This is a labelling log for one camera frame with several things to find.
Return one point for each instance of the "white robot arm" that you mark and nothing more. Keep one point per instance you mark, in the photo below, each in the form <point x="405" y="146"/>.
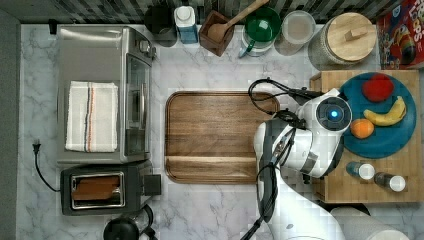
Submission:
<point x="308" y="141"/>

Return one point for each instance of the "light wooden drawer block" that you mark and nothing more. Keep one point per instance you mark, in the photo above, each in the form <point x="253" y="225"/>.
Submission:
<point x="341" y="188"/>

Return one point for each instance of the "wooden cutting board tray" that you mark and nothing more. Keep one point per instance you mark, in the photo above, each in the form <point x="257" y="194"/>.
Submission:
<point x="209" y="136"/>

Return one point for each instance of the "wooden spoon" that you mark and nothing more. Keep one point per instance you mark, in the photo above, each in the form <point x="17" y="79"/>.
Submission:
<point x="217" y="31"/>

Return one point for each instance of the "dark wooden square box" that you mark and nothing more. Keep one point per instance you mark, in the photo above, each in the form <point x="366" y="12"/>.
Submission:
<point x="206" y="42"/>

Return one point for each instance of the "blue white bottle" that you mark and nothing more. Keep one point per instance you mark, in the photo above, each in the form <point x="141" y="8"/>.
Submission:
<point x="185" y="21"/>

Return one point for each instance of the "black cup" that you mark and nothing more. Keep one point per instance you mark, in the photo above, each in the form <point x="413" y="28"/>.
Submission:
<point x="160" y="23"/>

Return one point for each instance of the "silver toaster oven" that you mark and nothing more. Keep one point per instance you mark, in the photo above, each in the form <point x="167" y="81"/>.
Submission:
<point x="108" y="54"/>

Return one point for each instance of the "striped folded towel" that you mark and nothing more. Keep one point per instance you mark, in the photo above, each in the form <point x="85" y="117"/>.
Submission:
<point x="92" y="117"/>

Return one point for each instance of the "black coffee maker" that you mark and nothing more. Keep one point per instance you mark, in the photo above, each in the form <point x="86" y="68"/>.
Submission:
<point x="131" y="226"/>

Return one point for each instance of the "black slot toaster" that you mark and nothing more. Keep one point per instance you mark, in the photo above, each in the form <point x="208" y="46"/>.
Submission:
<point x="108" y="189"/>

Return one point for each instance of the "orange plush fruit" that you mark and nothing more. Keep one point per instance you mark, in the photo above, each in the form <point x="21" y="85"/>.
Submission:
<point x="362" y="128"/>

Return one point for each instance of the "jar with wooden lid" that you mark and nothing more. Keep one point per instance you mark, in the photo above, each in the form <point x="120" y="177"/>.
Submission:
<point x="343" y="41"/>

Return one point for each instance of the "blue shaker white cap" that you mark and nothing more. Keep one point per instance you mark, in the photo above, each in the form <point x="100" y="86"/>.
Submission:
<point x="364" y="171"/>

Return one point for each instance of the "red plush apple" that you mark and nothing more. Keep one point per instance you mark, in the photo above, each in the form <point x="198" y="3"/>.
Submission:
<point x="378" y="88"/>

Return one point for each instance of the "blue round plate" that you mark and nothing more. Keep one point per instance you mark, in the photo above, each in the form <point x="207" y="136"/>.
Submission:
<point x="384" y="141"/>

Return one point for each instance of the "yellow plush banana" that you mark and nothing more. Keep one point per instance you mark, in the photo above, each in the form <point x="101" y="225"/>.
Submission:
<point x="392" y="117"/>

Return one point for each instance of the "dark shaker white cap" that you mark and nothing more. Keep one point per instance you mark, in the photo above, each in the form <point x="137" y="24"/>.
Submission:
<point x="395" y="183"/>

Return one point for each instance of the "red Froot Loops box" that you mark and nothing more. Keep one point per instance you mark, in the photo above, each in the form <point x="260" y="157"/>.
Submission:
<point x="401" y="36"/>

